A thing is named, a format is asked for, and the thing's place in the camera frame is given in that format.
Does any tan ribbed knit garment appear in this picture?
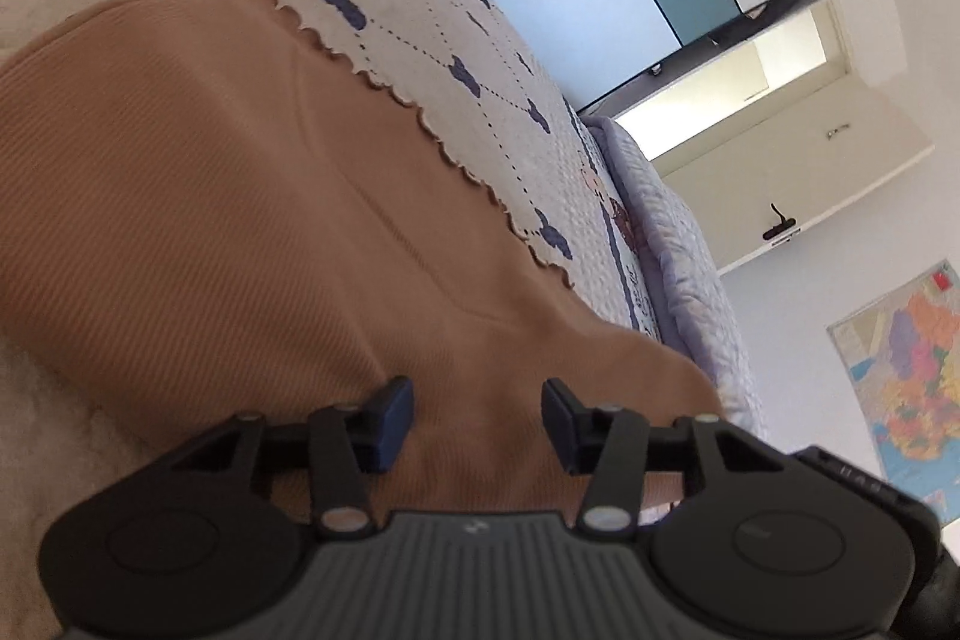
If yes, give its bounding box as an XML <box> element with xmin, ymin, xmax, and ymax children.
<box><xmin>2</xmin><ymin>0</ymin><xmax>721</xmax><ymax>512</ymax></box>

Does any folded lavender fleece blanket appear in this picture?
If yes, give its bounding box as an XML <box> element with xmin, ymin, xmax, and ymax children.
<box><xmin>584</xmin><ymin>115</ymin><xmax>768</xmax><ymax>438</ymax></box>

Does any cream room door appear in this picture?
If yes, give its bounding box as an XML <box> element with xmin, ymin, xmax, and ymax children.
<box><xmin>617</xmin><ymin>3</ymin><xmax>934</xmax><ymax>273</ymax></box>

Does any cream bear pattern bedspread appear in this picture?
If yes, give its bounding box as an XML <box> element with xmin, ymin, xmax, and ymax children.
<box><xmin>2</xmin><ymin>0</ymin><xmax>640</xmax><ymax>638</ymax></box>

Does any colourful wall map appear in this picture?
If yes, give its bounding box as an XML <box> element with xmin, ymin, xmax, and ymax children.
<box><xmin>828</xmin><ymin>262</ymin><xmax>960</xmax><ymax>526</ymax></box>

